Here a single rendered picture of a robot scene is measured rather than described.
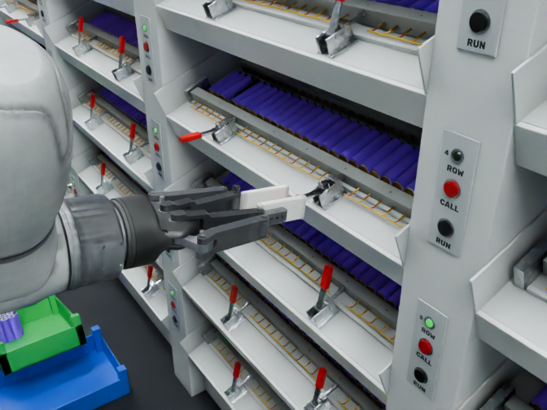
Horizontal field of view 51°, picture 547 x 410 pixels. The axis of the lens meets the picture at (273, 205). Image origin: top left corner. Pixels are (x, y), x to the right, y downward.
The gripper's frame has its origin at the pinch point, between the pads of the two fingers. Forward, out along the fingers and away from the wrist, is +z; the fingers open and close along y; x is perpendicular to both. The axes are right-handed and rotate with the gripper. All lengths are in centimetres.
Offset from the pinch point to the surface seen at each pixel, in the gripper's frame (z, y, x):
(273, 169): 8.6, -12.1, -0.9
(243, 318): 16.1, -25.7, -38.4
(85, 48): 9, -96, 1
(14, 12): 9, -166, -1
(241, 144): 9.4, -22.2, -0.4
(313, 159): 10.7, -5.9, 2.6
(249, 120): 10.9, -22.8, 3.2
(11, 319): -14, -89, -69
